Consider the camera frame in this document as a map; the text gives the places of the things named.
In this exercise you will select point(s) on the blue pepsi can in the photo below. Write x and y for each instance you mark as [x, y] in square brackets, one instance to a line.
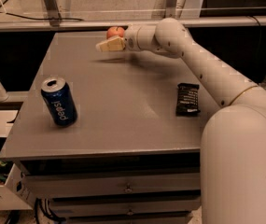
[57, 96]

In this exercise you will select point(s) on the white cardboard box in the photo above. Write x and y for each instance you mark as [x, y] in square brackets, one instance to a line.
[13, 193]

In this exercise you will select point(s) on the grey drawer cabinet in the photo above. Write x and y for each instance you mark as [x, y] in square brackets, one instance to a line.
[128, 158]

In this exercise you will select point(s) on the black snack bar wrapper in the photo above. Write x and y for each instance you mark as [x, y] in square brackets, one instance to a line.
[187, 100]

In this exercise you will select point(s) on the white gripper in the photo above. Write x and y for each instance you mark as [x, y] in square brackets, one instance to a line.
[131, 38]

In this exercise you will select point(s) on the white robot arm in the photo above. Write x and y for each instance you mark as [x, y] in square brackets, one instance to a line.
[233, 146]

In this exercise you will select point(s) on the red apple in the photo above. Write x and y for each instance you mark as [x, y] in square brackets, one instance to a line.
[115, 31]

